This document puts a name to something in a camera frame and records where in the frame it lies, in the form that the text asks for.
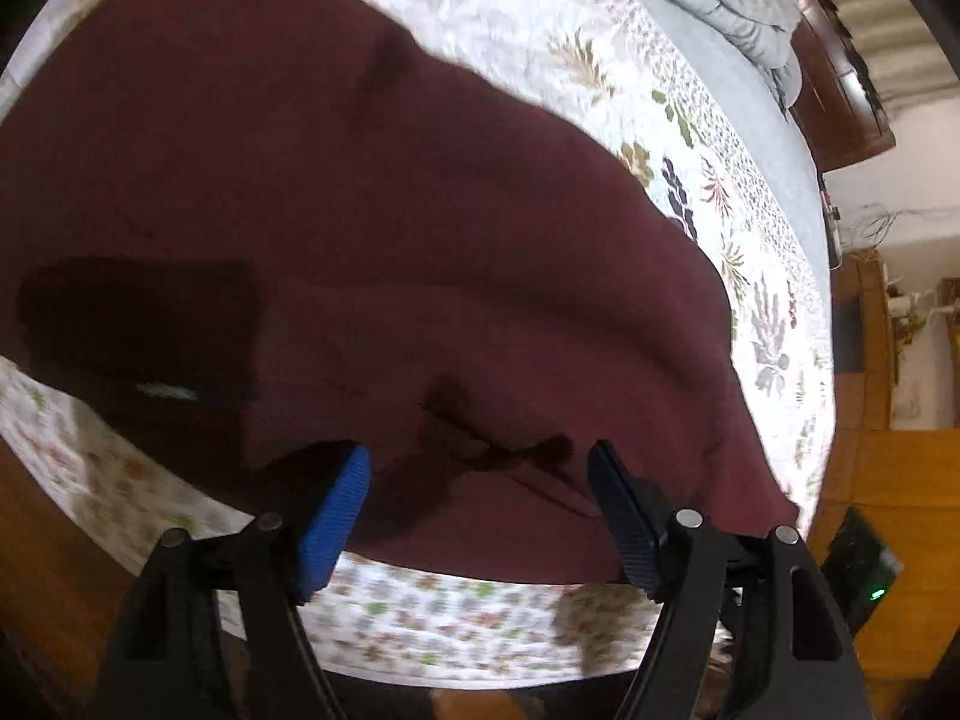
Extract white floral quilt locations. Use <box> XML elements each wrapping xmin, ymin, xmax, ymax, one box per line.
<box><xmin>0</xmin><ymin>0</ymin><xmax>837</xmax><ymax>691</ymax></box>

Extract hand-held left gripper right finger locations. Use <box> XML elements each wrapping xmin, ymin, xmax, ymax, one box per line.
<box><xmin>586</xmin><ymin>440</ymin><xmax>878</xmax><ymax>720</ymax></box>

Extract grey bed sheet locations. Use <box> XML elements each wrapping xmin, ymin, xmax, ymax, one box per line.
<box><xmin>622</xmin><ymin>0</ymin><xmax>833</xmax><ymax>301</ymax></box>

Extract thin hanging cables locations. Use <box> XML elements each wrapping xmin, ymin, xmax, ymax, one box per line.
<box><xmin>834</xmin><ymin>201</ymin><xmax>901</xmax><ymax>248</ymax></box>

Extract light wooden desk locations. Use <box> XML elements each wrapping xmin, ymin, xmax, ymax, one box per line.
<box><xmin>832</xmin><ymin>251</ymin><xmax>897</xmax><ymax>432</ymax></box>

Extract maroon pants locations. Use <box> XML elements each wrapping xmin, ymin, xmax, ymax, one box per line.
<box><xmin>0</xmin><ymin>0</ymin><xmax>800</xmax><ymax>586</ymax></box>

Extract black device with green light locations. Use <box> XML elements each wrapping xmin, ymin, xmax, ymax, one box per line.
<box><xmin>821</xmin><ymin>508</ymin><xmax>905</xmax><ymax>627</ymax></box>

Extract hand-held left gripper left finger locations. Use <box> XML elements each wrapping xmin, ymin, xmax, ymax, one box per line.
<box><xmin>90</xmin><ymin>444</ymin><xmax>374</xmax><ymax>720</ymax></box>

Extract dark wooden headboard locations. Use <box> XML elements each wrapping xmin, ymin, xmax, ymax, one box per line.
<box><xmin>765</xmin><ymin>0</ymin><xmax>897</xmax><ymax>173</ymax></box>

